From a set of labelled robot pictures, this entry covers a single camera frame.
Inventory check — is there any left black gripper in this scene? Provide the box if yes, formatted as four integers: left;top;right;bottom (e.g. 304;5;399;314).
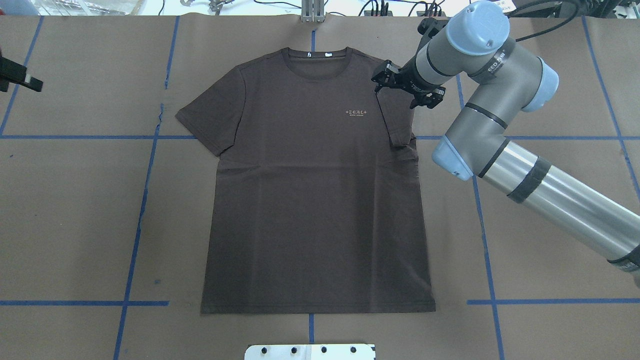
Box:
0;51;44;92

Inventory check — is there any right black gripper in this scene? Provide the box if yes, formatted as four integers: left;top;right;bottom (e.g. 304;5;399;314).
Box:
371;60;446;110

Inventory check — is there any brown t-shirt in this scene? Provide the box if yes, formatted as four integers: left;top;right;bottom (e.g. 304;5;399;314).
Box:
175;47;437;314

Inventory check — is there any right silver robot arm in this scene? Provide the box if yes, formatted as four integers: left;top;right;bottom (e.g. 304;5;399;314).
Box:
371;0;639;283

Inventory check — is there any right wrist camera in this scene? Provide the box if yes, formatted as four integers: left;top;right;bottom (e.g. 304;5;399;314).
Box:
417;17;450;39

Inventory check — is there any aluminium frame post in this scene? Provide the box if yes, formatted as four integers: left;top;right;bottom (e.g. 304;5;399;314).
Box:
301;0;326;23

